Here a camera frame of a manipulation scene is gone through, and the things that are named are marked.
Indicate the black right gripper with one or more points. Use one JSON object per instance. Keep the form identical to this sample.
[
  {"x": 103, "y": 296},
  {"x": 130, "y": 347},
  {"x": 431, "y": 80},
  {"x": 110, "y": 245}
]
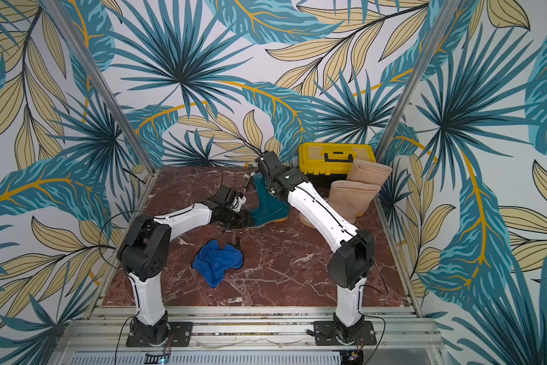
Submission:
[{"x": 263, "y": 161}]

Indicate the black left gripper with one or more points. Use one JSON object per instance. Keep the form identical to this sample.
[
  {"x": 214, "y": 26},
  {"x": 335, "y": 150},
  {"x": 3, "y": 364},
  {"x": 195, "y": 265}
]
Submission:
[{"x": 244, "y": 221}]

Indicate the teal rubber boot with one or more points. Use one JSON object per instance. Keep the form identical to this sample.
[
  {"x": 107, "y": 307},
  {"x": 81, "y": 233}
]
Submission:
[{"x": 270, "y": 209}]

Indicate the blue grey cloth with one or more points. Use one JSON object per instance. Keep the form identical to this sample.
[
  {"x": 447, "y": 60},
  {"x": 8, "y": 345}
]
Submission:
[{"x": 212, "y": 262}]

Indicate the beige boot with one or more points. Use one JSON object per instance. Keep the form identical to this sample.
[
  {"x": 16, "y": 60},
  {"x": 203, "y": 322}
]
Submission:
[
  {"x": 351, "y": 199},
  {"x": 369, "y": 172}
]

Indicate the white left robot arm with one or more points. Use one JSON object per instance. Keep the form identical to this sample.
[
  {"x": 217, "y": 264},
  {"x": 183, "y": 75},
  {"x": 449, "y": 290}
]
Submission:
[{"x": 143, "y": 253}]

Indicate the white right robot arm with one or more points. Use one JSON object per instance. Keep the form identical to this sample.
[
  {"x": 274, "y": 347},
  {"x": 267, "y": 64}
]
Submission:
[{"x": 353, "y": 249}]

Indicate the yellow black toolbox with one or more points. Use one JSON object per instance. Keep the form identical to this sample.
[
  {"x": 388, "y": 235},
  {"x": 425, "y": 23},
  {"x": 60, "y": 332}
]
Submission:
[{"x": 327, "y": 162}]

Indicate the aluminium front rail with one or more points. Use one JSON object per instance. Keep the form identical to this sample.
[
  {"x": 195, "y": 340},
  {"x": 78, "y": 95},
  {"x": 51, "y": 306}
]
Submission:
[{"x": 266, "y": 334}]

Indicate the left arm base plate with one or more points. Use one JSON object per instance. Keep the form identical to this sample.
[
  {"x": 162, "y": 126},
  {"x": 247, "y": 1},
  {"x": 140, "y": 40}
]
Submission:
[{"x": 173, "y": 335}]

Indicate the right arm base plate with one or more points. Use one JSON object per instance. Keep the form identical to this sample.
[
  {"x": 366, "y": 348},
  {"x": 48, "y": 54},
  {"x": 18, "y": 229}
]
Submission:
[{"x": 334, "y": 333}]

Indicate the right aluminium frame post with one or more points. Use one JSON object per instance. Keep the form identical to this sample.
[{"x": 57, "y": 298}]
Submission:
[{"x": 436, "y": 33}]

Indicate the aluminium frame post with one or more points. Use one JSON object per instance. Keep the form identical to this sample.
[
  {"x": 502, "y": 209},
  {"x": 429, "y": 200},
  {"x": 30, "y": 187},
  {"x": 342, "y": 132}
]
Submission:
[
  {"x": 436, "y": 33},
  {"x": 70, "y": 33}
]

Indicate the left aluminium frame post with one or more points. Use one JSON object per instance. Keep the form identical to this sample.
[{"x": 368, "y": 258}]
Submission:
[{"x": 70, "y": 33}]

